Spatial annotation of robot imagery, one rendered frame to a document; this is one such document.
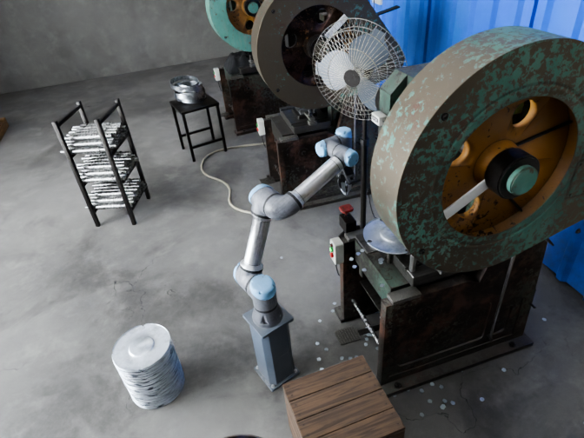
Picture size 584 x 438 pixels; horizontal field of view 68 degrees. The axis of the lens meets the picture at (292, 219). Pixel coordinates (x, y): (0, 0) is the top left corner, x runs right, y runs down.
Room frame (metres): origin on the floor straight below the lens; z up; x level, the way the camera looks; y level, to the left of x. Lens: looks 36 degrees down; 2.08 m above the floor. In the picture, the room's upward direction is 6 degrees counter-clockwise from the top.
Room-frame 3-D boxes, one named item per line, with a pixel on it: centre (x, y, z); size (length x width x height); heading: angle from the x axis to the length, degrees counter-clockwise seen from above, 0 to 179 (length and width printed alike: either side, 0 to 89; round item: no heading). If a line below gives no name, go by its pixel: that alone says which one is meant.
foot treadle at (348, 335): (1.61, -0.47, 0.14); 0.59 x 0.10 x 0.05; 105
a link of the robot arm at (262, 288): (1.48, 0.17, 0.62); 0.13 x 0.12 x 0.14; 32
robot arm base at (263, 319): (1.48, 0.17, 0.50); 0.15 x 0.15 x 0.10
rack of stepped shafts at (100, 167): (3.27, 1.49, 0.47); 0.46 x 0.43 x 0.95; 85
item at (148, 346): (1.46, 0.83, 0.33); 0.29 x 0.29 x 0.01
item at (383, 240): (1.61, -0.48, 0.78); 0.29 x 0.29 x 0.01
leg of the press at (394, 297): (1.42, -0.80, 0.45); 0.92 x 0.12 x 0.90; 105
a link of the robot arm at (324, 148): (1.85, -0.21, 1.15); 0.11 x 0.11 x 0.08; 32
